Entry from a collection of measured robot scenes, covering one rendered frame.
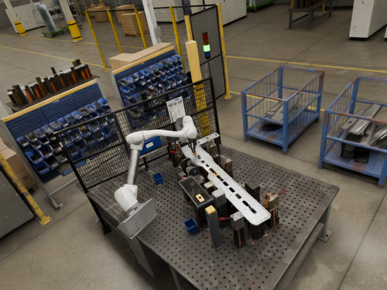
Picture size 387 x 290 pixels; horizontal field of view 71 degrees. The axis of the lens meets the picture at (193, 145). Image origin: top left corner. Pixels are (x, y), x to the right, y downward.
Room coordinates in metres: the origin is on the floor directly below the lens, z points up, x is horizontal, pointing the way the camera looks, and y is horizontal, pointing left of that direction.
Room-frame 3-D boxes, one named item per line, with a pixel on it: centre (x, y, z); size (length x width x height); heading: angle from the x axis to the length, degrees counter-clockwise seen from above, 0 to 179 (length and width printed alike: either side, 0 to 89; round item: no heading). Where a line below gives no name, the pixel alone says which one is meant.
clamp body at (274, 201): (1.58, -0.55, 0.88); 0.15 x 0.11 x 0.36; 112
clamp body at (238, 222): (1.45, -0.22, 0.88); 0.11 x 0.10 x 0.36; 112
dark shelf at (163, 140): (2.82, 0.36, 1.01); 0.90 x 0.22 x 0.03; 112
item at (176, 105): (3.04, 0.12, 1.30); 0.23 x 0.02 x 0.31; 112
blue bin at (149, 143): (2.75, 0.54, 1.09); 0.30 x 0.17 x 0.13; 118
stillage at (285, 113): (4.04, -1.61, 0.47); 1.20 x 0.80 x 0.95; 129
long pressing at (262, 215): (2.04, -0.17, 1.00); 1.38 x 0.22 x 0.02; 22
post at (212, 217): (1.48, -0.03, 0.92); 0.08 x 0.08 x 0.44; 22
